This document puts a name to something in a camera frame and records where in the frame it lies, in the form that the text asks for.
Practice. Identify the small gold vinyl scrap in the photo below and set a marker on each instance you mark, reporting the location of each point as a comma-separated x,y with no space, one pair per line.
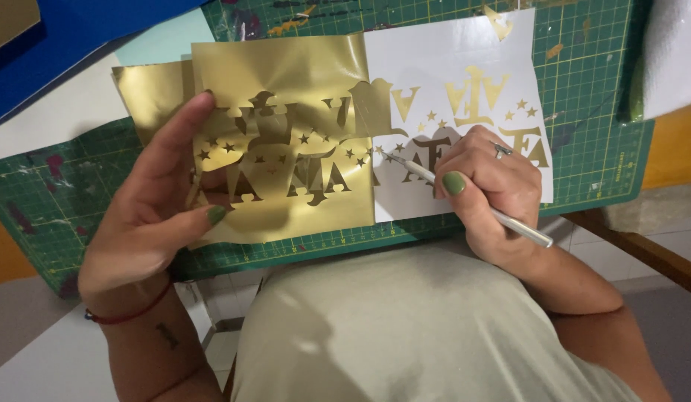
554,52

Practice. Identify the pale green shirt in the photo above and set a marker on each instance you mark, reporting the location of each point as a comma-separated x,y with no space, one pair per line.
407,329

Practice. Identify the curled gold vinyl scrap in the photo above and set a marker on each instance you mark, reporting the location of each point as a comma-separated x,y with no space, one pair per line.
499,22

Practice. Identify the brown cardboard piece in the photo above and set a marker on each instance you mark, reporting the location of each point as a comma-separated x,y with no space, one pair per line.
7,19

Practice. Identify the blue paper sheet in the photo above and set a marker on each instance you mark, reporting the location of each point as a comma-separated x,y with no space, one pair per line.
72,44

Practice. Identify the gold vinyl sheet with cutouts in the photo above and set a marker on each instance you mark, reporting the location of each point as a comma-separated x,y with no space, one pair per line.
278,67

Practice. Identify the wooden bar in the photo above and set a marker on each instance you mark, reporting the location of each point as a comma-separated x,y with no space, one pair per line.
641,248

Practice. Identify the white backing sheet, gold letters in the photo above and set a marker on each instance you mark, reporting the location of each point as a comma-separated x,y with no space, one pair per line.
435,56

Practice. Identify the green cutting mat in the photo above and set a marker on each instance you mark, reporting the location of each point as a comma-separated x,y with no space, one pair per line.
580,84

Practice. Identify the pale cyan paper sheet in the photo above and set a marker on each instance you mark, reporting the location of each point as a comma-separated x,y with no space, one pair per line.
161,42

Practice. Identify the silver craft knife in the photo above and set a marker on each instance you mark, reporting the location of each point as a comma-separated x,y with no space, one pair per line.
521,226

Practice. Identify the person's right hand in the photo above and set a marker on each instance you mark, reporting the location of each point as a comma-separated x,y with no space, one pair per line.
504,195

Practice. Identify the green marker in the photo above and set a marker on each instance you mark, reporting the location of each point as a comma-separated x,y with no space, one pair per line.
637,92

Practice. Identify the person's left hand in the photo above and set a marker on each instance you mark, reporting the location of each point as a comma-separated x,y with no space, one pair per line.
133,234

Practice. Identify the white paper sheet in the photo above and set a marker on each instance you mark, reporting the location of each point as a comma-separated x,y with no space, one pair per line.
44,111

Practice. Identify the white cloth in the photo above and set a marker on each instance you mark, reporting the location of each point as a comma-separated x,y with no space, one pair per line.
675,56

